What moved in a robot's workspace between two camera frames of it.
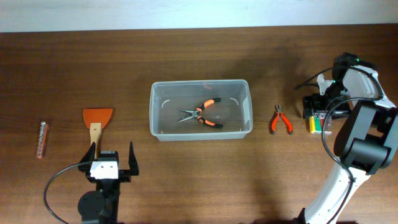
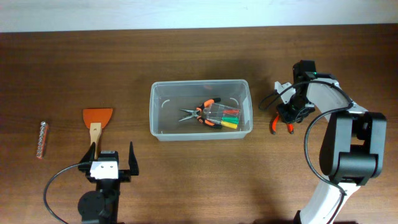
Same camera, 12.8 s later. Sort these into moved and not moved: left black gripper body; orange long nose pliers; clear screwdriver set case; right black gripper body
Moved: clear screwdriver set case; right black gripper body
Not moved: orange long nose pliers; left black gripper body
